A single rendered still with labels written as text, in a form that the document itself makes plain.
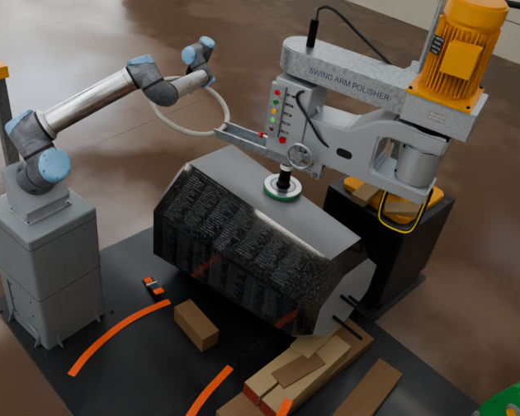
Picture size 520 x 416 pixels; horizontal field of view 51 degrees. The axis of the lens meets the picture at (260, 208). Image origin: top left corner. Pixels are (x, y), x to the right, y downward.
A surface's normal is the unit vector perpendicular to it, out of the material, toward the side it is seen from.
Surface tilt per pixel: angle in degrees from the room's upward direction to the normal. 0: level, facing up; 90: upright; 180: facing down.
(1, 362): 0
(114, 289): 0
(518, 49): 90
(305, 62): 90
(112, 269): 0
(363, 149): 90
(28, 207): 48
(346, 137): 90
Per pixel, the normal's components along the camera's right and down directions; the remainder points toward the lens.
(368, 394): 0.13, -0.77
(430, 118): -0.50, 0.49
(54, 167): 0.70, -0.09
